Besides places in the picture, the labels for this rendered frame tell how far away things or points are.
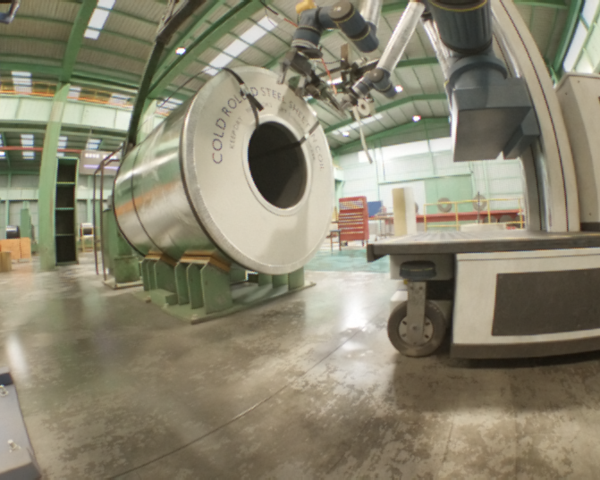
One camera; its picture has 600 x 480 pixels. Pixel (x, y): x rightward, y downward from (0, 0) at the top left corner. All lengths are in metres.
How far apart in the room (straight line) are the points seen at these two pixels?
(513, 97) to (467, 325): 0.68
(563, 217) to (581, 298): 0.38
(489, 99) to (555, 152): 0.34
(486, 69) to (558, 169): 0.42
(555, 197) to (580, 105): 0.35
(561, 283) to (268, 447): 0.73
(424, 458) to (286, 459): 0.24
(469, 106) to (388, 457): 0.90
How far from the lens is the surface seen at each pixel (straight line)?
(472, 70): 1.00
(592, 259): 0.78
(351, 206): 6.56
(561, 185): 1.08
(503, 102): 0.92
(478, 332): 0.71
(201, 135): 1.15
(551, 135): 1.11
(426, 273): 0.73
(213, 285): 1.33
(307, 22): 1.17
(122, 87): 6.73
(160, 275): 1.86
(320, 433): 0.56
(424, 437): 0.56
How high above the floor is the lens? 0.39
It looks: 1 degrees down
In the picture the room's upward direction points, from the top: 3 degrees counter-clockwise
